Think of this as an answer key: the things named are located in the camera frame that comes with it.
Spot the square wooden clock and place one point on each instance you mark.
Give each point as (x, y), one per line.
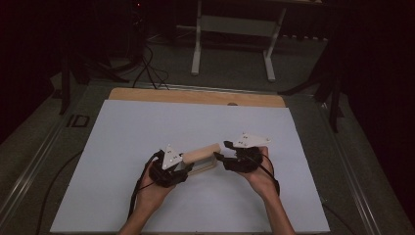
(202, 152)

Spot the person's left hand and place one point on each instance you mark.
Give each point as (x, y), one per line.
(151, 196)

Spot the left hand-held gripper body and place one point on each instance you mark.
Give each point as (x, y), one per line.
(169, 176)

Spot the black floor socket box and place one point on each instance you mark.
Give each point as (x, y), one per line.
(78, 120)

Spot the black stand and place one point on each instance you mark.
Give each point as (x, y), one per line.
(335, 107)
(65, 91)

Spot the person's right hand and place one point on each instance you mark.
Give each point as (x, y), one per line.
(262, 179)

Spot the metal floor rail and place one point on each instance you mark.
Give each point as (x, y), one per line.
(29, 169)
(352, 176)
(228, 88)

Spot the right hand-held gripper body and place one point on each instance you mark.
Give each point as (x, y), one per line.
(244, 161)

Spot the white table mat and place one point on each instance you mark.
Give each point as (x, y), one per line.
(195, 120)

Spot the white metal desk frame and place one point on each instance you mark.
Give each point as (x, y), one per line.
(195, 49)

